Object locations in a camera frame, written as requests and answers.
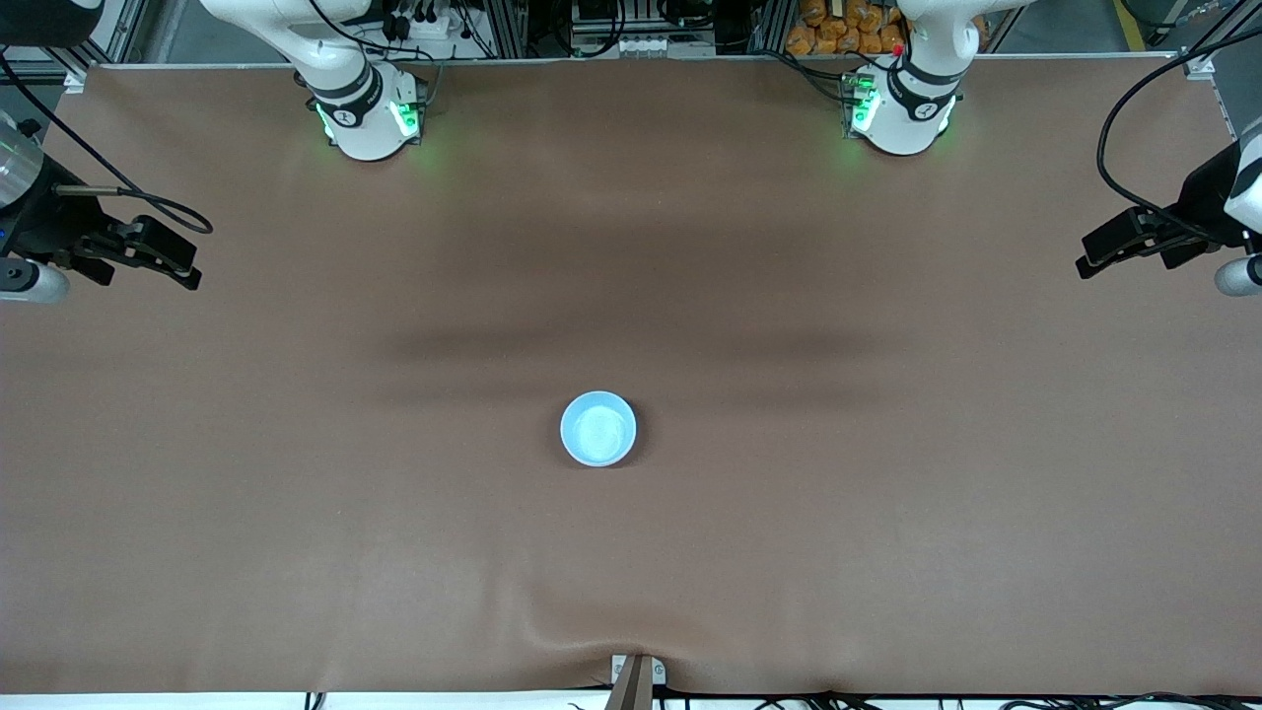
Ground blue bowl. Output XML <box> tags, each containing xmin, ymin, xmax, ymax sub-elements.
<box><xmin>560</xmin><ymin>390</ymin><xmax>638</xmax><ymax>468</ymax></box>

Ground white power strip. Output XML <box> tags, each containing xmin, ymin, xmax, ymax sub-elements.
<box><xmin>380</xmin><ymin>0</ymin><xmax>464</xmax><ymax>40</ymax></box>

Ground orange snack packets pile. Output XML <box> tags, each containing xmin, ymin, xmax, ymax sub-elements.
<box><xmin>786</xmin><ymin>0</ymin><xmax>987</xmax><ymax>57</ymax></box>

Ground brown table mat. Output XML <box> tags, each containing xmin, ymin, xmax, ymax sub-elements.
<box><xmin>0</xmin><ymin>61</ymin><xmax>1262</xmax><ymax>696</ymax></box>

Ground brown angled bar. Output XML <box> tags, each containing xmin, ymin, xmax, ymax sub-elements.
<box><xmin>603</xmin><ymin>656</ymin><xmax>654</xmax><ymax>710</ymax></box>

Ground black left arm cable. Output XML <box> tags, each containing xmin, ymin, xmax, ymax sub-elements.
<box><xmin>1096</xmin><ymin>20</ymin><xmax>1262</xmax><ymax>244</ymax></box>

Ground aluminium frame rail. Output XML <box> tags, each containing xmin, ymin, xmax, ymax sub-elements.
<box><xmin>0</xmin><ymin>0</ymin><xmax>149</xmax><ymax>95</ymax></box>
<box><xmin>1178</xmin><ymin>0</ymin><xmax>1262</xmax><ymax>80</ymax></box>

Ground grey metal bracket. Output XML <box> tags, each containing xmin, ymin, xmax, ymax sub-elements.
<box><xmin>610</xmin><ymin>653</ymin><xmax>667</xmax><ymax>687</ymax></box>

